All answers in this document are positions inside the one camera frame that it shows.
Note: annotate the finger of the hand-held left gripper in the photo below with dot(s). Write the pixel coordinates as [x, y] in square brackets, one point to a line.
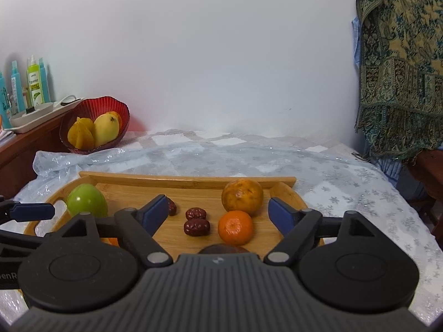
[34, 211]
[14, 238]

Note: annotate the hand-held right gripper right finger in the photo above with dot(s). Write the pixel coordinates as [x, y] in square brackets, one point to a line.
[282, 214]

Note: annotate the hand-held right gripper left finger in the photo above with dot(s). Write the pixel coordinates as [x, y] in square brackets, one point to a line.
[155, 214]

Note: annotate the red date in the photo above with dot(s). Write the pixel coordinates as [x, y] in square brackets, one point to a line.
[172, 207]
[196, 227]
[196, 213]

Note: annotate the wooden bamboo tray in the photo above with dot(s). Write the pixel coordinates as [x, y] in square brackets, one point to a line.
[193, 193]

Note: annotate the large mottled orange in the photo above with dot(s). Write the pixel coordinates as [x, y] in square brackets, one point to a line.
[242, 195]

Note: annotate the small mandarin orange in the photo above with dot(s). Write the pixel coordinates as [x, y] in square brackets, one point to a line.
[235, 228]

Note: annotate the green apple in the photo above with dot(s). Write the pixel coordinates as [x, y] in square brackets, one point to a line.
[86, 200]

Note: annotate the dark purple round fruit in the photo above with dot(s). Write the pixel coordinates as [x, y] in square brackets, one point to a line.
[223, 249]

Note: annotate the brown wooden cabinet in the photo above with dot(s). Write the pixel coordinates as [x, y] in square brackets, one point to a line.
[20, 159]

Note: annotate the stack of papers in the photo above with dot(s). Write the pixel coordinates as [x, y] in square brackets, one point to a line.
[5, 137]

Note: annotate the yellow starfruit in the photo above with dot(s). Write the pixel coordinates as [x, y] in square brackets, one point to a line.
[81, 135]

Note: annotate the white checked bedsheet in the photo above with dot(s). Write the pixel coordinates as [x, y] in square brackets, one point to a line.
[207, 139]

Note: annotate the white rectangular tray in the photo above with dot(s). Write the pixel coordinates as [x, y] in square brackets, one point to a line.
[41, 114]

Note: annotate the yellow mango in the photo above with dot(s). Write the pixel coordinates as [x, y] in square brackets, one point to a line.
[105, 129]

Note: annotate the small teal spray bottle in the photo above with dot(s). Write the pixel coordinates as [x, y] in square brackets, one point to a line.
[3, 96]

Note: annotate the red fruit bowl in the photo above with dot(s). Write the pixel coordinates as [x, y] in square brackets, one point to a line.
[103, 105]

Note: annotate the green and white spray bottle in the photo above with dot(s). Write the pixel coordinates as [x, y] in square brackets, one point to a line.
[34, 83]

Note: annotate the dark wooden furniture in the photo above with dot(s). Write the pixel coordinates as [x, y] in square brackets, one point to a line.
[429, 179]

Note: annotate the green and gold patterned cloth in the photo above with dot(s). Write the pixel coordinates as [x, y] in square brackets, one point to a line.
[401, 58]

